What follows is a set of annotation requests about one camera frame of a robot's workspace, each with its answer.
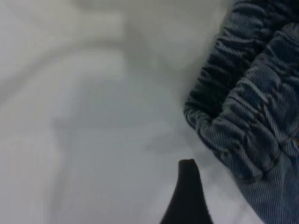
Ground blue denim kids pants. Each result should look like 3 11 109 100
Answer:
184 0 299 224

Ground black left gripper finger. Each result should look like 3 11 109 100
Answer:
159 158 212 224

